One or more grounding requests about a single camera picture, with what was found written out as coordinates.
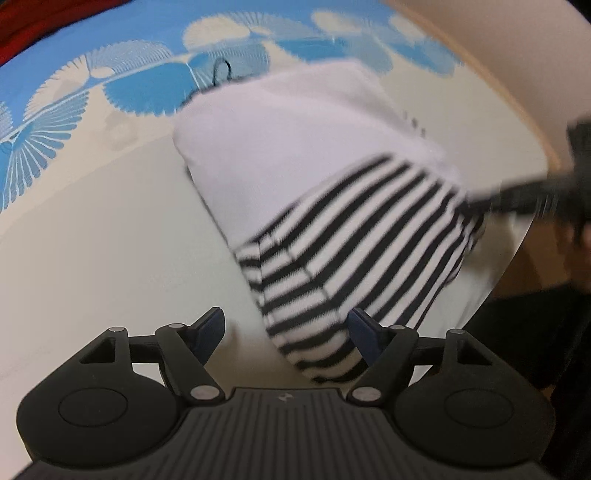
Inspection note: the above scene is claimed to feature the person's right hand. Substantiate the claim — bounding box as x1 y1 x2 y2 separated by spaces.
554 219 591 291

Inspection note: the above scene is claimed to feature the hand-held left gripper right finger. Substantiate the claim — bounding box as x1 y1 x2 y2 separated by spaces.
346 308 498 407

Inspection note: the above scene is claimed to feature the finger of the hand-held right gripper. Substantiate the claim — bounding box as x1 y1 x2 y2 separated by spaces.
464 178 573 219

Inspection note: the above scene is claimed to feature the black cord loop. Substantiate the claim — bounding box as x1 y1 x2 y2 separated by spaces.
211 57 233 88

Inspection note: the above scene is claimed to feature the blue white bird print blanket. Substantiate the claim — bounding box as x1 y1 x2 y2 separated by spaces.
0 0 561 402

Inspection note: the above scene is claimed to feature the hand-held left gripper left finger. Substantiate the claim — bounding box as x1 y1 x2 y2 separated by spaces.
75 306 227 407

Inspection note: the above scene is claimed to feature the white black striped hooded top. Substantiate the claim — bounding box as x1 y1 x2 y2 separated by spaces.
172 60 486 386

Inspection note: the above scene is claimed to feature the red cloth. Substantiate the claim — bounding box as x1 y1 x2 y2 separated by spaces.
0 0 130 65

